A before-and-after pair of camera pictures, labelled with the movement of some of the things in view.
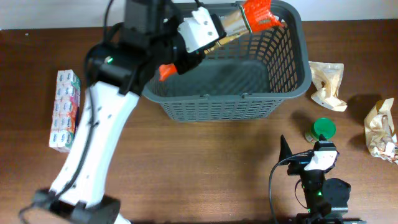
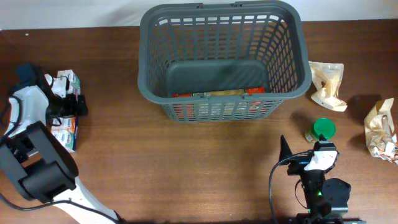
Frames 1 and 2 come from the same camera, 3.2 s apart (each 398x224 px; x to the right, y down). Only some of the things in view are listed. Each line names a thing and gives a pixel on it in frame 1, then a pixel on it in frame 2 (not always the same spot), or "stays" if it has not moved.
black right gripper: [299, 163] stays
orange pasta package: [252, 17] to [239, 104]
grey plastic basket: [247, 79] stays
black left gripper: [185, 63] to [73, 109]
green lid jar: [324, 126] stays
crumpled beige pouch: [328, 78] stays
